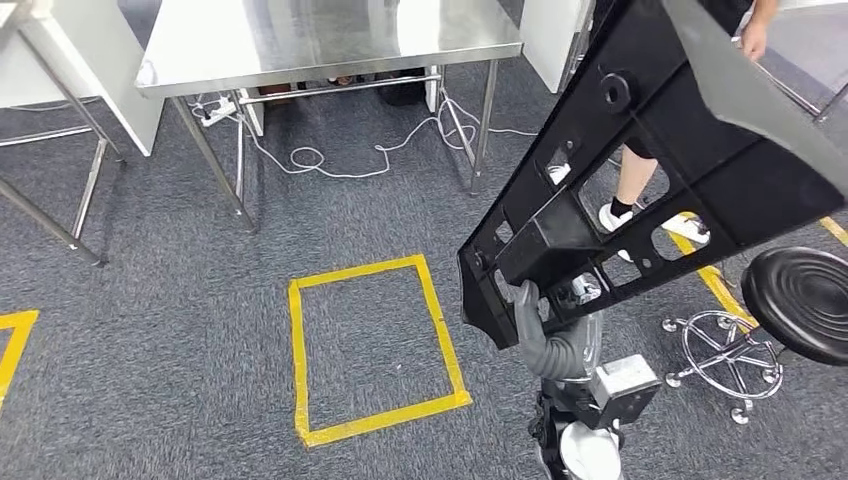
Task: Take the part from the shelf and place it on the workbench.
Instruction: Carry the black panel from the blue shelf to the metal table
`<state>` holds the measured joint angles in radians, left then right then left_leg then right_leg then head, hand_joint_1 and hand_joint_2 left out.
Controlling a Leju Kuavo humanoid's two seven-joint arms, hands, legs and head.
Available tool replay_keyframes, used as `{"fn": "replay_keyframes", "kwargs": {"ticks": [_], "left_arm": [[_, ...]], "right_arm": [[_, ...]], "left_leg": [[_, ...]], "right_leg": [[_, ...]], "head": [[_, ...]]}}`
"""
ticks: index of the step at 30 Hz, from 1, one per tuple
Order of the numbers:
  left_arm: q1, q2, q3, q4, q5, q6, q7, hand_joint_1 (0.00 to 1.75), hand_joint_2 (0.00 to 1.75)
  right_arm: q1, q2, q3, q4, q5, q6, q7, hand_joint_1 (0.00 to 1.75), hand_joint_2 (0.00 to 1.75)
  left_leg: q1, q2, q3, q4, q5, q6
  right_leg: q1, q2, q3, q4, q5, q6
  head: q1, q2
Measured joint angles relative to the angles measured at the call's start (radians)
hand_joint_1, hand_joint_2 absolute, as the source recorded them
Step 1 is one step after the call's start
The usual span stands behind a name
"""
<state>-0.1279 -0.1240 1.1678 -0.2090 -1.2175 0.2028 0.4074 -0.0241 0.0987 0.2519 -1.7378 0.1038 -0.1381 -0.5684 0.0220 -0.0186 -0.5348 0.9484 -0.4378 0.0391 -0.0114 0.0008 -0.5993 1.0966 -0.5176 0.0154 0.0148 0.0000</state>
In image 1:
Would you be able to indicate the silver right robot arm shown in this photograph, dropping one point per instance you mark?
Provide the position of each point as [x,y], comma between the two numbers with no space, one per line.
[590,454]

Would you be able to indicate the white power strip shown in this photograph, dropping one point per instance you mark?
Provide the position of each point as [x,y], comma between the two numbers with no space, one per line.
[218,111]

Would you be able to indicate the black plastic panel part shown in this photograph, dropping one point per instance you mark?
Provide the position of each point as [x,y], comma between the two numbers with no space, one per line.
[662,126]

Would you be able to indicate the stainless steel workbench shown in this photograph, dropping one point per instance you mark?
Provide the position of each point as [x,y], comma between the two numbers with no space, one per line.
[331,33]

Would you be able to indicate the black seat chrome stool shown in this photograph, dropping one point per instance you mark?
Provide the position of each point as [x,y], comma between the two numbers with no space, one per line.
[802,305]

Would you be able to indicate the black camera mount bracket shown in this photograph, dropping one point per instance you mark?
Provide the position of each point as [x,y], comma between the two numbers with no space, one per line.
[556,411]

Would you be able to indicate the yellow floor tape square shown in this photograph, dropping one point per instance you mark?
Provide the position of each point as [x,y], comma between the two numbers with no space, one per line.
[719,285]
[298,364]

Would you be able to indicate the stainless steel table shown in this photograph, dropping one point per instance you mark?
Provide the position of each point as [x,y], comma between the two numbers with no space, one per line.
[89,189]
[808,46]

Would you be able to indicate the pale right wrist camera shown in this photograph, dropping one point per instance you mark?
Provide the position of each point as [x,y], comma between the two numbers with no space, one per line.
[626,391]

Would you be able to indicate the white partition panel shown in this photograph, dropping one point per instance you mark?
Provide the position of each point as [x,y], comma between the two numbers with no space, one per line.
[40,73]
[550,40]

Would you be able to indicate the person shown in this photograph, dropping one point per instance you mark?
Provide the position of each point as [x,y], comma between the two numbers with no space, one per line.
[636,185]

